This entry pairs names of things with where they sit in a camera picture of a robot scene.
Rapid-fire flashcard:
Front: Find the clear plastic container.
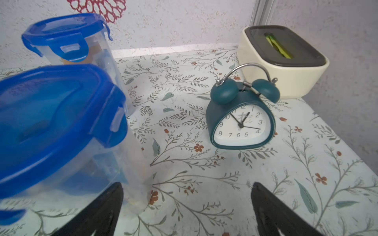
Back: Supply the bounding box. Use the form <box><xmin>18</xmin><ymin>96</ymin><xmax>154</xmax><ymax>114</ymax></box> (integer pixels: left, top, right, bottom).
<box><xmin>36</xmin><ymin>29</ymin><xmax>135</xmax><ymax>117</ymax></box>
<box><xmin>1</xmin><ymin>129</ymin><xmax>152</xmax><ymax>217</ymax></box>

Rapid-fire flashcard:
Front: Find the cream box green window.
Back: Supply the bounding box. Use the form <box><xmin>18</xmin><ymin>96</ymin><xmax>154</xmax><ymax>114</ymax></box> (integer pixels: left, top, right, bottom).
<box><xmin>237</xmin><ymin>25</ymin><xmax>329</xmax><ymax>99</ymax></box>

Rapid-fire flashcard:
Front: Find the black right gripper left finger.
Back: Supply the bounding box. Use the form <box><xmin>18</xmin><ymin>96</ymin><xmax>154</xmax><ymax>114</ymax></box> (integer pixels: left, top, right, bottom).
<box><xmin>53</xmin><ymin>182</ymin><xmax>124</xmax><ymax>236</ymax></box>

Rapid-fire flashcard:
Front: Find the teal small object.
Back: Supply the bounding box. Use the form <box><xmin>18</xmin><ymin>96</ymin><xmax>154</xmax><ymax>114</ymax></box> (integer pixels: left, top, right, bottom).
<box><xmin>205</xmin><ymin>63</ymin><xmax>280</xmax><ymax>149</ymax></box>

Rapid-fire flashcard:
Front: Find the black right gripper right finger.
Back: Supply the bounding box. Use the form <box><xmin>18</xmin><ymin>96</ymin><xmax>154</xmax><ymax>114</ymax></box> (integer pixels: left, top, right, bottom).
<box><xmin>251</xmin><ymin>182</ymin><xmax>322</xmax><ymax>236</ymax></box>

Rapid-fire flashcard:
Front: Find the blue lid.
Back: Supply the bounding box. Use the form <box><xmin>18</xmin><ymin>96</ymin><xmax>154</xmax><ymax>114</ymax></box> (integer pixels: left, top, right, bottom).
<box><xmin>21</xmin><ymin>13</ymin><xmax>113</xmax><ymax>63</ymax></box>
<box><xmin>0</xmin><ymin>64</ymin><xmax>129</xmax><ymax>226</ymax></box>

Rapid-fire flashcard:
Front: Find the blue lid front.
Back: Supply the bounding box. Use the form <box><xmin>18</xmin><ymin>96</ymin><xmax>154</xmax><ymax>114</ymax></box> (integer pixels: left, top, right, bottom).
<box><xmin>0</xmin><ymin>64</ymin><xmax>129</xmax><ymax>226</ymax></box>

